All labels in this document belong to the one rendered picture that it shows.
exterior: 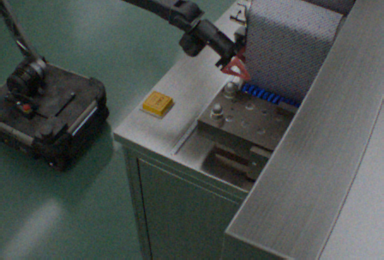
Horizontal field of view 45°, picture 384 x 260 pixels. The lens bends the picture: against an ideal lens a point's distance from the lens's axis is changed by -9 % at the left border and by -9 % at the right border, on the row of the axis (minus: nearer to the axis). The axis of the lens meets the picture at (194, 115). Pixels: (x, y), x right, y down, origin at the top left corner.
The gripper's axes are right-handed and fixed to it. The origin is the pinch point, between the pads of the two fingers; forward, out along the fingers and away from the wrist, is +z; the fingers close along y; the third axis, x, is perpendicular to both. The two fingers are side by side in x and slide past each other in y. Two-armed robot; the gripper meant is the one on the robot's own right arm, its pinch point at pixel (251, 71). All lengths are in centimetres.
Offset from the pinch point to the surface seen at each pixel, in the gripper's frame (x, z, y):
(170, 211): -47, 13, 25
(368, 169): 51, 16, 52
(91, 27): -175, -85, -110
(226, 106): -5.0, 0.9, 11.8
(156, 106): -25.7, -13.3, 12.3
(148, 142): -25.5, -8.1, 23.8
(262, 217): 66, -1, 81
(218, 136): -7.1, 4.1, 19.8
